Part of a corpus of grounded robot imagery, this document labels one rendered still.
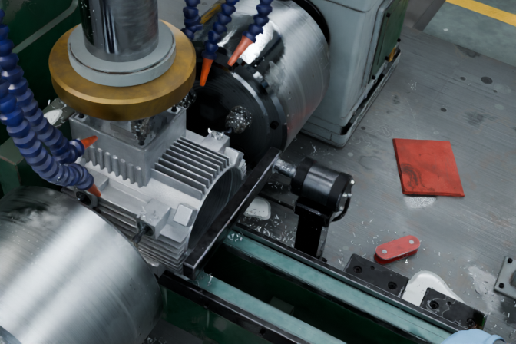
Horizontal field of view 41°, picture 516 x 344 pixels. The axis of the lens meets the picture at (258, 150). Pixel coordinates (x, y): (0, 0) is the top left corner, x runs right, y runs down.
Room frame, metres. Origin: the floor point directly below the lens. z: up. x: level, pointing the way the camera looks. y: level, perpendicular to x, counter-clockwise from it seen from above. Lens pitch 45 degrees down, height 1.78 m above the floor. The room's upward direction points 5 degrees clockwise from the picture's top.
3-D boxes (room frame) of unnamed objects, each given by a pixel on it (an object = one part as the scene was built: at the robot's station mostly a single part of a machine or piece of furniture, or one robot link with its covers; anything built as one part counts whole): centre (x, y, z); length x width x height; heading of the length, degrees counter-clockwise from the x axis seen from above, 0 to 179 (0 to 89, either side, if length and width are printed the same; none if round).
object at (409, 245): (0.75, -0.26, 0.81); 0.09 x 0.03 x 0.02; 118
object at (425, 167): (0.97, -0.34, 0.80); 0.15 x 0.12 x 0.01; 4
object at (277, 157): (0.64, 0.02, 1.01); 0.26 x 0.04 x 0.03; 156
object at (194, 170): (0.66, 0.14, 1.01); 0.20 x 0.19 x 0.19; 66
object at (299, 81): (0.92, 0.02, 1.04); 0.41 x 0.25 x 0.25; 156
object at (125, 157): (0.68, 0.18, 1.11); 0.12 x 0.11 x 0.07; 66
